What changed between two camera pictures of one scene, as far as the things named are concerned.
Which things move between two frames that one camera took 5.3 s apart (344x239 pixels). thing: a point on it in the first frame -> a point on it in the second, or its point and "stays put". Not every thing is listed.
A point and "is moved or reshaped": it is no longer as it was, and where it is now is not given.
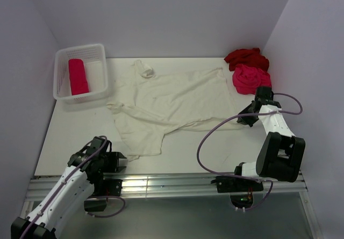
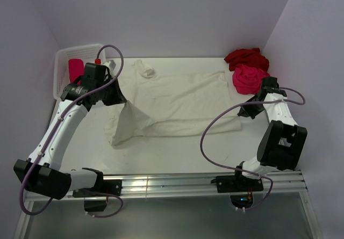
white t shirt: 166,102 is moved or reshaped
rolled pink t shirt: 79,83 stays put
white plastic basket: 93,57 stays put
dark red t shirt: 251,56 stays put
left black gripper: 114,167 -> 119,97
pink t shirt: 246,79 stays put
